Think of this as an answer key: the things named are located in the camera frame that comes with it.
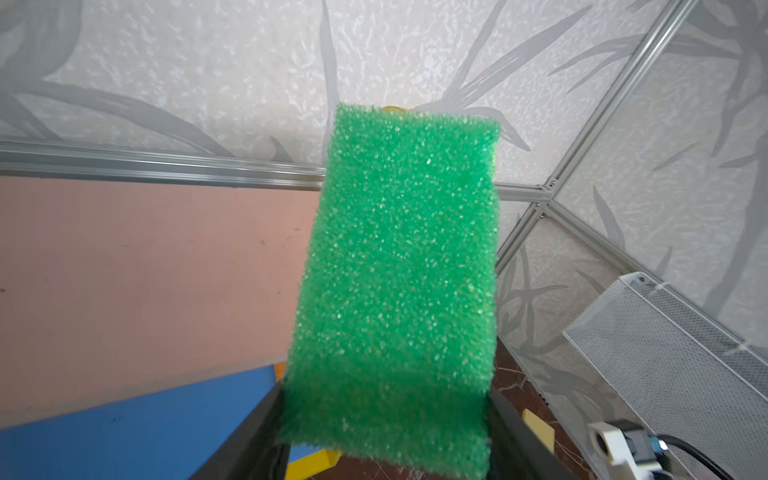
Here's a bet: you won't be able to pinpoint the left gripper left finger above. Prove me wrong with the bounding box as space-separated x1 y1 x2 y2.
189 382 288 480

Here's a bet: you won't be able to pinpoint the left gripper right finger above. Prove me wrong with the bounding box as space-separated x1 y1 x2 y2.
486 389 577 480

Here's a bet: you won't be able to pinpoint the yellow sponge green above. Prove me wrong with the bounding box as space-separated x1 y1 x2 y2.
281 104 500 479

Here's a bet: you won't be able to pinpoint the yellow shelf pink blue boards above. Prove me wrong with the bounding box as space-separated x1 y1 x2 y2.
1 177 318 479

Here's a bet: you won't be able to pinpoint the yellow sponge right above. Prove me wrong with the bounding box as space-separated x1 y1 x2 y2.
522 409 555 453

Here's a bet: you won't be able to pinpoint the white wire mesh basket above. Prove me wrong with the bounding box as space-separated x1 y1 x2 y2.
563 272 767 479

